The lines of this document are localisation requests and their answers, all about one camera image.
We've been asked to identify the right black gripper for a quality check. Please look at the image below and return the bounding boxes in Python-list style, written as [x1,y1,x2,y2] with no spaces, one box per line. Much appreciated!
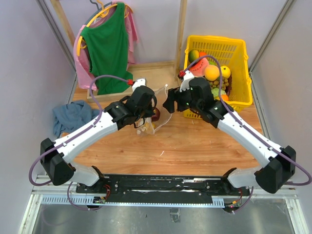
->
[163,83,202,114]

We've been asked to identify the clear polka dot zip bag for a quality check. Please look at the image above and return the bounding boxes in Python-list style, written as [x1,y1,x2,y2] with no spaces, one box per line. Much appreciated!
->
[136,84,172,136]

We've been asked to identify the red apple toy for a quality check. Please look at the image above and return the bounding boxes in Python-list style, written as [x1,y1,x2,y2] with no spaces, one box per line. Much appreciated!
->
[151,108,160,122]

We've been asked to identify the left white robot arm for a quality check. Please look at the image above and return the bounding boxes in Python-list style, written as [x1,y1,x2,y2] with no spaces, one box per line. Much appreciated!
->
[41,85,157,193]

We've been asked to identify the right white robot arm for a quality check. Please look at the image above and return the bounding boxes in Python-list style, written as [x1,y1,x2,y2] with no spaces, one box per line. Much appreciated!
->
[163,78,296,195]

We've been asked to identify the green tank top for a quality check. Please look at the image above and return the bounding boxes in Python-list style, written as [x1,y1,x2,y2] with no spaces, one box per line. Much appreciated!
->
[80,2,133,95]

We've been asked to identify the wooden clothes rack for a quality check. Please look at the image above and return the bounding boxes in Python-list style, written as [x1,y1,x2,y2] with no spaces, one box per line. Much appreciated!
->
[50,0,187,91]

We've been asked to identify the watermelon slice toy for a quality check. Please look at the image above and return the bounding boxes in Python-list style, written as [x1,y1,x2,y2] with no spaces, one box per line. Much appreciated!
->
[189,58,209,77]

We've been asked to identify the green cabbage toy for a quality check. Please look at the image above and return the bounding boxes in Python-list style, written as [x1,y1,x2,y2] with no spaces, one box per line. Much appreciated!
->
[211,87,226,99]

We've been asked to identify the orange peach toy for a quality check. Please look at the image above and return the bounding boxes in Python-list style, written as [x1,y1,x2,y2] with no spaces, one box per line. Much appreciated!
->
[204,65,220,81]

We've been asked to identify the green orange mango toy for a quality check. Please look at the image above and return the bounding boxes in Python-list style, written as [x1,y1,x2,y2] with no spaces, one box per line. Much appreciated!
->
[188,49,199,63]

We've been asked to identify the orange tangerine toy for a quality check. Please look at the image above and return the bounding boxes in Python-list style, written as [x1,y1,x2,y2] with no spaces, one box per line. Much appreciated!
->
[199,52,207,57]

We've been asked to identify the pink shirt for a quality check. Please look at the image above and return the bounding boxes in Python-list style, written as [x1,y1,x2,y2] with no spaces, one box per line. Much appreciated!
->
[73,12,138,89]

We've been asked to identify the yellow lemon toy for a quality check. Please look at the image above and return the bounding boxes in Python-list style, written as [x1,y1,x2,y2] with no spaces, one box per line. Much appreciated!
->
[221,65,231,79]

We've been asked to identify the blue crumpled cloth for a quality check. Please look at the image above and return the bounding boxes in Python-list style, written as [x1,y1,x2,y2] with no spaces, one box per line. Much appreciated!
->
[52,100,99,137]

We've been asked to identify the yellow plastic basket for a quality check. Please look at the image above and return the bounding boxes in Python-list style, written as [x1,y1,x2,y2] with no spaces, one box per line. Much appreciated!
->
[184,35,253,113]

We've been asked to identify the yellow clothes hanger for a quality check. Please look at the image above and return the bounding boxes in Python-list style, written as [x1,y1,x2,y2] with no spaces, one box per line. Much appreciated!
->
[77,1,134,57]

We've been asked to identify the grey clothes hanger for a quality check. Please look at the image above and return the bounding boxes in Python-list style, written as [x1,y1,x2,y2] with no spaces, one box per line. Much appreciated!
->
[89,0,112,10]

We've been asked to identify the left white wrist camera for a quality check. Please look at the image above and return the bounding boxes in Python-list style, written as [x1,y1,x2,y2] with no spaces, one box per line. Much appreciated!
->
[127,78,147,92]

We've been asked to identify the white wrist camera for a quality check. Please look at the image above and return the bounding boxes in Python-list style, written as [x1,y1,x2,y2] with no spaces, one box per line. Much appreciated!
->
[127,78,147,92]
[178,70,195,92]

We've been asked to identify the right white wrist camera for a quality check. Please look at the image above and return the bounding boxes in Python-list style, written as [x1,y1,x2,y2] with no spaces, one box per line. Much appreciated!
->
[178,70,195,92]

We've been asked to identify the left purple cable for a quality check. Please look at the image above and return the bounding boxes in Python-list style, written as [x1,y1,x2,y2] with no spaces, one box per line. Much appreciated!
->
[28,75,134,211]

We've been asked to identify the purple cable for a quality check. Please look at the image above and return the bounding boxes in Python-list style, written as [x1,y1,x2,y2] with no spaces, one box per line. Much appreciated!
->
[180,55,312,213]
[28,75,134,211]

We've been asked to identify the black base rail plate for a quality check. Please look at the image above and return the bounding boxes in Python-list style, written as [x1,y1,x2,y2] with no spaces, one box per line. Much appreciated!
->
[76,174,250,205]

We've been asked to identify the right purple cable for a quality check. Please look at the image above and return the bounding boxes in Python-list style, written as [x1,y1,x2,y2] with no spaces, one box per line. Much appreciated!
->
[180,55,312,213]

